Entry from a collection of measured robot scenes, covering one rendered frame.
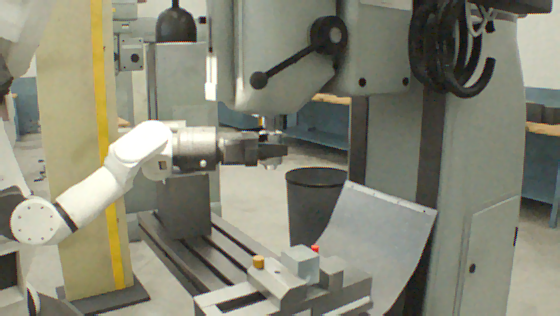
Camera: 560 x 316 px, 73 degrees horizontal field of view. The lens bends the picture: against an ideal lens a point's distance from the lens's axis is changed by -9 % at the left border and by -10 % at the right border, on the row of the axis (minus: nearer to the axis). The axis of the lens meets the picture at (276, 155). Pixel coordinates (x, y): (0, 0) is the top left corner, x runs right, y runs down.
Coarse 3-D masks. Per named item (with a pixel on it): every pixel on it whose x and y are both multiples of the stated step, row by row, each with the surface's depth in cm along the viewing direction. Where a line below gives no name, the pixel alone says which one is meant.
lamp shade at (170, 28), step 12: (168, 12) 66; (180, 12) 67; (156, 24) 68; (168, 24) 66; (180, 24) 66; (192, 24) 68; (156, 36) 68; (168, 36) 66; (180, 36) 67; (192, 36) 68
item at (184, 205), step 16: (176, 176) 115; (192, 176) 117; (208, 176) 119; (160, 192) 127; (176, 192) 115; (192, 192) 118; (208, 192) 120; (160, 208) 131; (176, 208) 116; (192, 208) 119; (208, 208) 121; (176, 224) 117; (192, 224) 119; (208, 224) 122
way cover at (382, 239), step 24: (360, 192) 116; (336, 216) 119; (360, 216) 113; (384, 216) 107; (408, 216) 101; (432, 216) 96; (360, 240) 110; (384, 240) 104; (408, 240) 99; (360, 264) 105; (384, 264) 101; (408, 264) 97; (384, 288) 97; (384, 312) 92
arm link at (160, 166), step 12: (180, 120) 85; (168, 132) 80; (180, 132) 79; (192, 132) 79; (168, 144) 78; (180, 144) 78; (192, 144) 78; (156, 156) 77; (168, 156) 78; (180, 156) 78; (192, 156) 78; (144, 168) 82; (156, 168) 81; (168, 168) 81; (180, 168) 80; (192, 168) 80
